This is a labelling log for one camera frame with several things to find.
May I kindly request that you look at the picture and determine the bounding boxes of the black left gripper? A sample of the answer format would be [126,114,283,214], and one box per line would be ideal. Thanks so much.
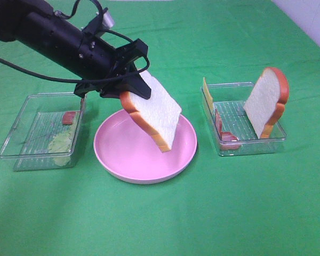
[74,38,151,100]

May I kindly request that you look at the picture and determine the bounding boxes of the bread slice bottom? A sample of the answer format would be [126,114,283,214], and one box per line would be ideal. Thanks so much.
[119,71,182,152]

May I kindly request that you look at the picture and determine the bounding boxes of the bread slice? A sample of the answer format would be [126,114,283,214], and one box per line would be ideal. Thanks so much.
[119,71,182,152]
[243,67,289,139]

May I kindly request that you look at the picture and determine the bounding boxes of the bacon strip from container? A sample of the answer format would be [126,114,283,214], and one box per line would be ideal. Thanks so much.
[215,110,240,150]
[61,98,85,125]

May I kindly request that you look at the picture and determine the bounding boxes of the green lettuce leaf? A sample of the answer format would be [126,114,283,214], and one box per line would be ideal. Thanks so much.
[48,125,75,166]

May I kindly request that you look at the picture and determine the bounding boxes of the yellow cheese slice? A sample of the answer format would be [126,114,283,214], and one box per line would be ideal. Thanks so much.
[203,77,214,113]

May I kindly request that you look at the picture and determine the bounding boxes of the bread slice top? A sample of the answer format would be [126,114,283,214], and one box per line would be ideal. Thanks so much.
[243,67,289,139]

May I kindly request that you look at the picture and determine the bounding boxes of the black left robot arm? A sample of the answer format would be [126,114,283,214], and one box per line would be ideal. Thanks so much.
[0,1,151,99]

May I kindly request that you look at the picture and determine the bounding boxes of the pink plate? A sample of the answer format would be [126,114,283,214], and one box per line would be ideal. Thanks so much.
[93,110,197,185]

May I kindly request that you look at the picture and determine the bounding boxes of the clear left plastic container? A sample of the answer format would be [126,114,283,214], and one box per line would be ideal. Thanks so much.
[0,92,86,171]

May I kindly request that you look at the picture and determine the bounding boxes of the clear plastic container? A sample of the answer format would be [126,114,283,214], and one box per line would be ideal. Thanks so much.
[0,92,86,171]
[201,82,286,156]

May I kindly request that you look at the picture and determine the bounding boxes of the clear right plastic container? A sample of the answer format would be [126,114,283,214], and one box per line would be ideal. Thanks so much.
[201,82,286,156]

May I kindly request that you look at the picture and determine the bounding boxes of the green tablecloth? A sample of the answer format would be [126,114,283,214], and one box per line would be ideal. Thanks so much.
[0,1,320,255]

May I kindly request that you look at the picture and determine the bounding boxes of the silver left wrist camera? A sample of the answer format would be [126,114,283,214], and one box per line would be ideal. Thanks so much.
[98,7,115,31]

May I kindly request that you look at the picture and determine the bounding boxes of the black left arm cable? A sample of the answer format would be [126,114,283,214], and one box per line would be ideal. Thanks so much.
[0,0,150,83]

